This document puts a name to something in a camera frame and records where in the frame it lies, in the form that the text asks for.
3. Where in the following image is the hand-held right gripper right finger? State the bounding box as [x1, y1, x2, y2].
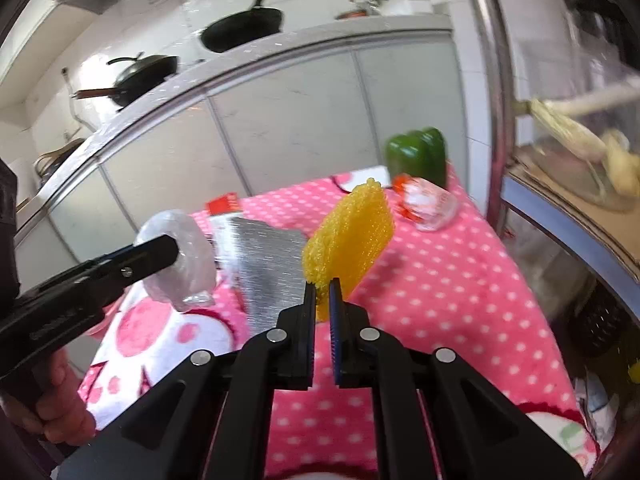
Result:
[327, 277, 586, 480]

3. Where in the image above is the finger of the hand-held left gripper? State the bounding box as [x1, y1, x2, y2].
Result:
[75, 235, 181, 289]

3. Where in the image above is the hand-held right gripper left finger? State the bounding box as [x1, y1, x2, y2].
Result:
[57, 282, 318, 480]

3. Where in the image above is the white plastic bag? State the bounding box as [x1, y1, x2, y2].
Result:
[135, 210, 218, 311]

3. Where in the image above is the yellow scouring sponge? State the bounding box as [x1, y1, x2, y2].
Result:
[301, 178, 396, 321]

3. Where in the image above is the orange white snack wrapper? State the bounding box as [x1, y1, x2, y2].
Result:
[392, 174, 460, 232]

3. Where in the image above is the person's left hand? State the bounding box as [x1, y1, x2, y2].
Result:
[32, 349, 97, 446]

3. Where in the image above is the silver scouring pad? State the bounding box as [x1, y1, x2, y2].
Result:
[215, 212, 308, 338]

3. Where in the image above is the pink dotted printed blanket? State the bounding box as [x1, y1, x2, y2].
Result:
[75, 160, 601, 480]

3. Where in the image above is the dark patterned pot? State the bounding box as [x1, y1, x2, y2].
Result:
[34, 137, 86, 181]

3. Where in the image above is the green bell pepper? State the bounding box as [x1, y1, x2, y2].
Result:
[385, 127, 447, 191]

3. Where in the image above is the dark wok lid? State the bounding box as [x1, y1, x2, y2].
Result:
[107, 53, 176, 78]

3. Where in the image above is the kitchen counter cabinet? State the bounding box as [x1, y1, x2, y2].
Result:
[15, 15, 471, 281]

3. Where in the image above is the black mesh basket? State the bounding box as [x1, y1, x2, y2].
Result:
[575, 285, 632, 357]

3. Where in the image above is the clear plastic container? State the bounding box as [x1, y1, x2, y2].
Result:
[515, 35, 640, 211]

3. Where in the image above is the metal rack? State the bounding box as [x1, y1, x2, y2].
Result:
[460, 0, 640, 461]

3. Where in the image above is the corn cob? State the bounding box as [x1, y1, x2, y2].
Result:
[530, 99, 606, 161]

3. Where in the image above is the white plastic container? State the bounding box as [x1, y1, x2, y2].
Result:
[382, 0, 435, 16]

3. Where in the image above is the white vegetable stalk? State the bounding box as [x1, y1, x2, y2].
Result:
[512, 80, 640, 117]

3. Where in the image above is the power cord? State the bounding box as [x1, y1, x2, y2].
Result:
[60, 67, 96, 133]

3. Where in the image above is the black wok straight wooden handle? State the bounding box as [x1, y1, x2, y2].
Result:
[71, 55, 180, 108]

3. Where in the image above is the black wok curved wooden handle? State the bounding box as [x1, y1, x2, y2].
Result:
[200, 0, 285, 53]

